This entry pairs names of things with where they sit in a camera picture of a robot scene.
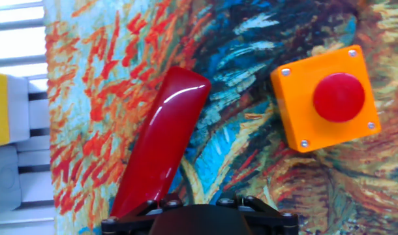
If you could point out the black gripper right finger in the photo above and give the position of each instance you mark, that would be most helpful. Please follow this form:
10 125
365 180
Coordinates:
270 223

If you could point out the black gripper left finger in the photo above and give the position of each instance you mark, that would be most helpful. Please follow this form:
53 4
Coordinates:
130 222

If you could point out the red telephone handset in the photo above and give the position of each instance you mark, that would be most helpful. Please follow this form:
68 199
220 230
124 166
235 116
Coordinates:
163 137

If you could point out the sunflower painting tablecloth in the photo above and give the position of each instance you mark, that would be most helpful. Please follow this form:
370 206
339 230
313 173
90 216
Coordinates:
251 182

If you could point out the orange box red mushroom button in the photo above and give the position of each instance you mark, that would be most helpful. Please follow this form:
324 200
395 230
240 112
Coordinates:
300 111

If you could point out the yellow grey switch box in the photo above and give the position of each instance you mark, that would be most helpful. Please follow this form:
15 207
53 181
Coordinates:
0 107

